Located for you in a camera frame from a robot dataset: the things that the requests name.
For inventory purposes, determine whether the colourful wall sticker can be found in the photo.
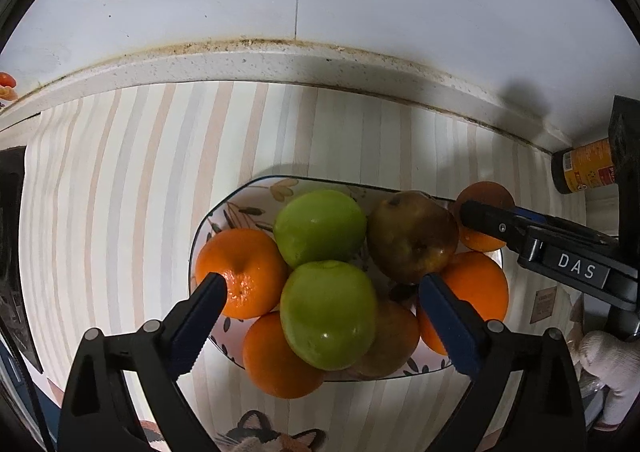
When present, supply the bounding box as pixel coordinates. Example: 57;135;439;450
0;72;18;104

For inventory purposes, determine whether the brownish apple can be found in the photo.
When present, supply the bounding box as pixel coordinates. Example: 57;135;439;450
367;190;459;284
349;299;420;380

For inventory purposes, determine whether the dark soy sauce bottle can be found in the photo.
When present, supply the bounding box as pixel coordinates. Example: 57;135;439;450
551;138;615;194

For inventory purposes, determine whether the large orange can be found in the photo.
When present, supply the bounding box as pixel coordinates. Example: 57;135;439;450
418;249;510;358

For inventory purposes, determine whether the black gas stove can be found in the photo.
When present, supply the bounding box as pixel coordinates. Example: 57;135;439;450
0;146;43;373

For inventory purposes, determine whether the green apple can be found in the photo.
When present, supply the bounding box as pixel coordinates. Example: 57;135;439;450
280;261;378;372
272;190;367;269

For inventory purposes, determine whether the small dark orange fruit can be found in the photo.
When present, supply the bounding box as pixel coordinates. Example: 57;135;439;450
449;181;515;253

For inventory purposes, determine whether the white gloved hand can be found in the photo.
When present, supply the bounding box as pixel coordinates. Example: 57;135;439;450
577;331;639;432

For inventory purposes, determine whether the brownish apple front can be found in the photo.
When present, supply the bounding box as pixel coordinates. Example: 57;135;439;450
349;299;420;380

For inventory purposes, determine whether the striped cat table cloth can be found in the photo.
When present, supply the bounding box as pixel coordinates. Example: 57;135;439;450
20;82;586;451

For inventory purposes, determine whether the small brown coaster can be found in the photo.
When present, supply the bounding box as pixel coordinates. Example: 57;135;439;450
529;287;558;324

